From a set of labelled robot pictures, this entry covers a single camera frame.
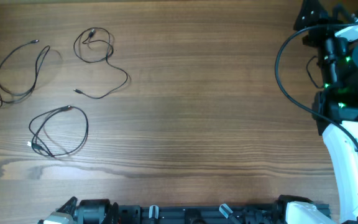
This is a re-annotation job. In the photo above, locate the black right camera cable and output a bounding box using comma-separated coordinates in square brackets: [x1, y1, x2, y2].
[274, 21, 358, 218]

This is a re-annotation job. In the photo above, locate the thick black USB-A cable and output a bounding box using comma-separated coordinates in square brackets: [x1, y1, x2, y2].
[26, 105, 90, 159]

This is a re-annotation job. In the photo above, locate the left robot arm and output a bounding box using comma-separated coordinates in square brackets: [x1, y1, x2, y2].
[38, 197, 120, 224]

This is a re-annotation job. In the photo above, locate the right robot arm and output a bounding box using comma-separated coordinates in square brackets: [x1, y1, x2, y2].
[293, 1, 358, 223]

